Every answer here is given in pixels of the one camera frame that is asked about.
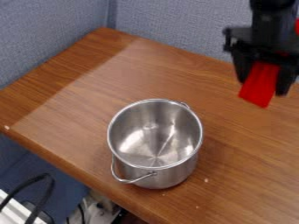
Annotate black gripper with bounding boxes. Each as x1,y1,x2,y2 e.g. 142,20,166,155
224,0,299,96

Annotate red rectangular block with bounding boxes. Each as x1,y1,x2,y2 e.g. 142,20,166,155
238,61,281,108

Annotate stainless steel pot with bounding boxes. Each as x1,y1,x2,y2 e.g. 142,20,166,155
107,99,204,189

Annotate white device under table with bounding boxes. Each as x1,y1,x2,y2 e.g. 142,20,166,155
65,195,122,224

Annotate white radiator panel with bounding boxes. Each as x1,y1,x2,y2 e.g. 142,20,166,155
0,188,49,224

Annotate black cable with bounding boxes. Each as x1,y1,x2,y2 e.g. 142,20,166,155
0,172,57,224

